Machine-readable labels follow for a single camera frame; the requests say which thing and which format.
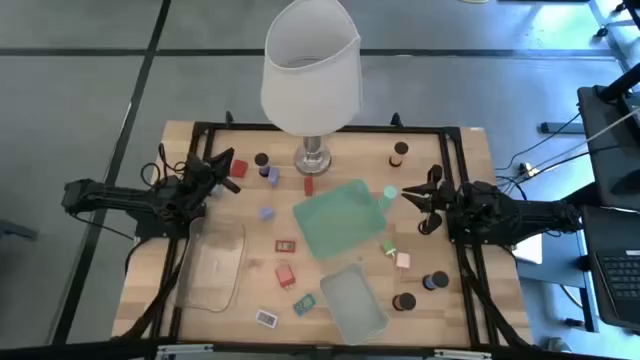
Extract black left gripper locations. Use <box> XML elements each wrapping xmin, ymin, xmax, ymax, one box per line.
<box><xmin>183</xmin><ymin>147</ymin><xmax>243</xmax><ymax>204</ymax></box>

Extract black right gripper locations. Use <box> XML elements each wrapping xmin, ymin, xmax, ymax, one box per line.
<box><xmin>401</xmin><ymin>164</ymin><xmax>469</xmax><ymax>217</ymax></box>

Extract red wall charger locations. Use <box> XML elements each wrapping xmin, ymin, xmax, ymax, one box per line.
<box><xmin>274</xmin><ymin>263</ymin><xmax>297</xmax><ymax>290</ymax></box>
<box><xmin>229</xmin><ymin>158</ymin><xmax>250</xmax><ymax>180</ymax></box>

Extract white sand hourglass black caps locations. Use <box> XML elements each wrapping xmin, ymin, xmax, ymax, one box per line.
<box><xmin>418</xmin><ymin>212</ymin><xmax>444</xmax><ymax>236</ymax></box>

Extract teal hourglass teal caps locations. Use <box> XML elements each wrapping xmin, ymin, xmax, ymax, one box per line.
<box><xmin>377</xmin><ymin>184</ymin><xmax>399</xmax><ymax>211</ymax></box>

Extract purple sand hourglass black caps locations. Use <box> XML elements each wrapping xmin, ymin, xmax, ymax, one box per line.
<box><xmin>253</xmin><ymin>152</ymin><xmax>272</xmax><ymax>179</ymax></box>

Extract blue sand hourglass black caps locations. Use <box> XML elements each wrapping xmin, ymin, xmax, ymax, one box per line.
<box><xmin>422</xmin><ymin>270</ymin><xmax>450</xmax><ymax>292</ymax></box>

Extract red sand hourglass black caps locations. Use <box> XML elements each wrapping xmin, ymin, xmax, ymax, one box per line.
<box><xmin>391</xmin><ymin>291</ymin><xmax>417</xmax><ymax>312</ymax></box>

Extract translucent green plastic tray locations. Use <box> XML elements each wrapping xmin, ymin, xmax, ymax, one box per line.
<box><xmin>292</xmin><ymin>178</ymin><xmax>389</xmax><ymax>261</ymax></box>

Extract clear plastic bin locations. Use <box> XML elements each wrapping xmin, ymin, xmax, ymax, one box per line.
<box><xmin>174</xmin><ymin>217</ymin><xmax>247</xmax><ymax>314</ymax></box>

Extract white box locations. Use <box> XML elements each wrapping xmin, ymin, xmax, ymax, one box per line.
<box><xmin>509</xmin><ymin>233</ymin><xmax>544</xmax><ymax>265</ymax></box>

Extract silver lamp base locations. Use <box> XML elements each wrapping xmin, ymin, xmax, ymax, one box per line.
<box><xmin>259</xmin><ymin>0</ymin><xmax>364</xmax><ymax>177</ymax></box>

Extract grey-white plastic bin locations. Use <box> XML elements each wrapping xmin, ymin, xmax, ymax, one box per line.
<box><xmin>319</xmin><ymin>263</ymin><xmax>390</xmax><ymax>346</ymax></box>

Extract white digital thermometer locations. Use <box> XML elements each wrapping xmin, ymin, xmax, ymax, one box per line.
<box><xmin>254</xmin><ymin>308</ymin><xmax>279</xmax><ymax>330</ymax></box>

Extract black side desk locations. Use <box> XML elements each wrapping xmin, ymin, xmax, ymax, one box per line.
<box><xmin>577</xmin><ymin>64</ymin><xmax>640</xmax><ymax>211</ymax></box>

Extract black laptop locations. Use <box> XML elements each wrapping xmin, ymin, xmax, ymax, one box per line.
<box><xmin>582</xmin><ymin>204</ymin><xmax>640</xmax><ymax>331</ymax></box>

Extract black metal table frame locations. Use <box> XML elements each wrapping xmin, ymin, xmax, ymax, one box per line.
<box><xmin>149</xmin><ymin>112</ymin><xmax>506</xmax><ymax>351</ymax></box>

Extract black cable bundle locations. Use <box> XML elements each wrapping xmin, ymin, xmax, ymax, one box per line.
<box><xmin>114</xmin><ymin>234</ymin><xmax>191</xmax><ymax>341</ymax></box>
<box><xmin>457</xmin><ymin>244</ymin><xmax>526</xmax><ymax>351</ymax></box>

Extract white cable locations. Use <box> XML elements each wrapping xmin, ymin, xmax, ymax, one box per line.
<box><xmin>537</xmin><ymin>107</ymin><xmax>640</xmax><ymax>169</ymax></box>

